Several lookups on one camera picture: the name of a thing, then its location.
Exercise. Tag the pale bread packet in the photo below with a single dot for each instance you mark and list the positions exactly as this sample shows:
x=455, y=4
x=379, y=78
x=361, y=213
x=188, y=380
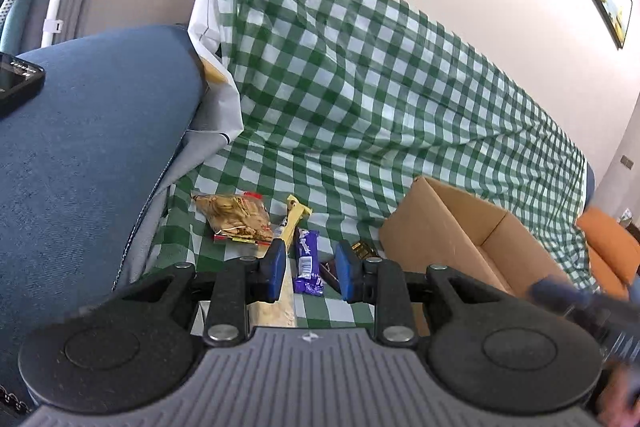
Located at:
x=272, y=314

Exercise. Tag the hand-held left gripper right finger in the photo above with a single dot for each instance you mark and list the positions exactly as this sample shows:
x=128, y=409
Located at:
x=347, y=274

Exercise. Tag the gold wrapped candy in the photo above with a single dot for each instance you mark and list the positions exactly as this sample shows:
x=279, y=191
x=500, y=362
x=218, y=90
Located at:
x=364, y=250

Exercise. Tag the peanut snack bag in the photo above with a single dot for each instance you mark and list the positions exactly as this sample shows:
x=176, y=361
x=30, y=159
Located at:
x=235, y=214

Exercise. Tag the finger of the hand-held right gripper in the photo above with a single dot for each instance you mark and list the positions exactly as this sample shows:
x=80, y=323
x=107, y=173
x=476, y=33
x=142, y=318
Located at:
x=547, y=289

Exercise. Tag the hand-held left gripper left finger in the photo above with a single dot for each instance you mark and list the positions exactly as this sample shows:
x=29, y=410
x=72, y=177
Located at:
x=278, y=271

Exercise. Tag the cardboard box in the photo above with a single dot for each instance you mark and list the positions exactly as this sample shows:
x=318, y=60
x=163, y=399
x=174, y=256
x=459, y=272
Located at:
x=450, y=227

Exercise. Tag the orange cushion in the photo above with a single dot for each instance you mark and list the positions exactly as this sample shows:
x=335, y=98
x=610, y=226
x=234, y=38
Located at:
x=610, y=242

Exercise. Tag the purple candy bar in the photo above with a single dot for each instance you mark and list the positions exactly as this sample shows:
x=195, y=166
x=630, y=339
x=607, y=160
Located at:
x=307, y=262

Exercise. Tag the green checkered cloth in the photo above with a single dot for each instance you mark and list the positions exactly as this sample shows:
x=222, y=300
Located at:
x=350, y=82

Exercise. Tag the yellow wafer bar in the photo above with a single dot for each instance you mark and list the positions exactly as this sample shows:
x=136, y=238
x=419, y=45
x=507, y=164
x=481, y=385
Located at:
x=292, y=219

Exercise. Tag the dark chocolate packet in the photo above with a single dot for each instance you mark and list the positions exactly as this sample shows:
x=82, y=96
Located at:
x=330, y=274

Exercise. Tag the wall socket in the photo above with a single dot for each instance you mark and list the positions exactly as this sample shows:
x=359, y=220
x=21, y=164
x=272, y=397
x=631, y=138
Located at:
x=627, y=162

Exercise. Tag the black phone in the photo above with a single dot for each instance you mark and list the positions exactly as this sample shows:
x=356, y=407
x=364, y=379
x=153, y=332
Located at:
x=15, y=79

